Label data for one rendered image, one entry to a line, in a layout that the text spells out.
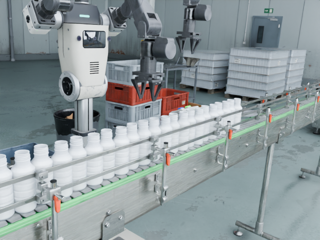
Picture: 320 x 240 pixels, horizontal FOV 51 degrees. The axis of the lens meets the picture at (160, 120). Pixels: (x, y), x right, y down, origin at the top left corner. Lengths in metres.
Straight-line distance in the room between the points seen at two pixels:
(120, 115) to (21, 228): 2.95
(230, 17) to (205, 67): 4.44
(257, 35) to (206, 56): 3.93
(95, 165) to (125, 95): 2.70
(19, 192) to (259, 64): 7.12
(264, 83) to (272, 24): 4.48
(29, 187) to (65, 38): 0.96
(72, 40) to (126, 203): 0.86
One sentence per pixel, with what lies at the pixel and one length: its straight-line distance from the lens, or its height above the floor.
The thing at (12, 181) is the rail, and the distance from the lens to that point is 0.92.
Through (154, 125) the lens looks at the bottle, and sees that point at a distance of 1.27.
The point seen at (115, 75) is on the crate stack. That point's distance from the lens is 3.79.
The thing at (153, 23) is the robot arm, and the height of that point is 1.51.
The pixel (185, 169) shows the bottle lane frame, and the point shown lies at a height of 0.93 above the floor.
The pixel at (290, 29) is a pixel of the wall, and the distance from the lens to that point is 11.78.
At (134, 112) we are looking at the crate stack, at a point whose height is 0.59.
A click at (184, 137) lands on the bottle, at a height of 1.06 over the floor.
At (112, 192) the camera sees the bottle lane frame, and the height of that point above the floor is 0.97.
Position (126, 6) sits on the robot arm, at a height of 1.60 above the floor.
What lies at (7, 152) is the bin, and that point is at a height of 0.93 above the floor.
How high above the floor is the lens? 1.49
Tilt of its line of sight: 15 degrees down
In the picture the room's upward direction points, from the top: 3 degrees clockwise
